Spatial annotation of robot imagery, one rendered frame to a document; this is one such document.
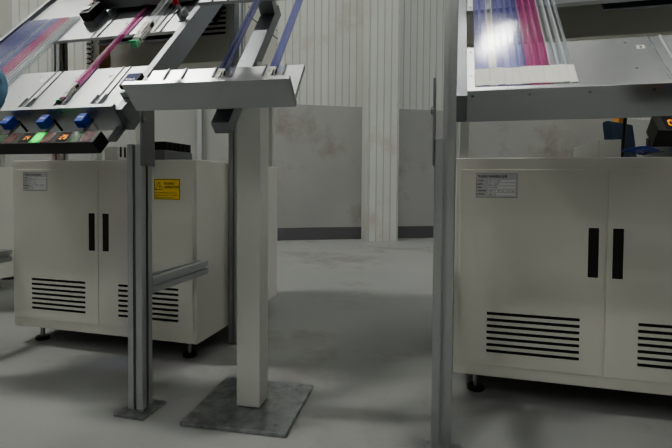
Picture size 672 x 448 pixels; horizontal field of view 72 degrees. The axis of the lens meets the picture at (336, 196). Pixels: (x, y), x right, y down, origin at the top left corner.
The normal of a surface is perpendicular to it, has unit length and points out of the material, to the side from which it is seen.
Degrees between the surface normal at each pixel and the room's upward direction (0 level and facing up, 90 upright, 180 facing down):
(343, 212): 90
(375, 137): 90
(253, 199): 90
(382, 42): 90
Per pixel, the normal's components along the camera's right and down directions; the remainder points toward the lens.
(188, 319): -0.25, 0.03
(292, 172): 0.22, 0.03
